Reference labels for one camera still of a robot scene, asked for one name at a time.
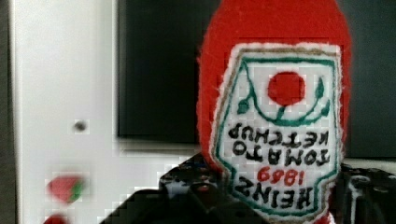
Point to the dark red berry toy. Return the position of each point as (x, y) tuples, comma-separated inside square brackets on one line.
[(56, 219)]

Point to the red plush ketchup bottle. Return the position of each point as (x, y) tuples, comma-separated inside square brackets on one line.
[(272, 104)]

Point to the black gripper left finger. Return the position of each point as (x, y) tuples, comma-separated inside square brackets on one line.
[(190, 193)]

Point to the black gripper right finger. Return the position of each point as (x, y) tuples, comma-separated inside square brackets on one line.
[(364, 196)]

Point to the strawberry toy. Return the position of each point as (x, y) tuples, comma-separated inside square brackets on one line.
[(67, 188)]

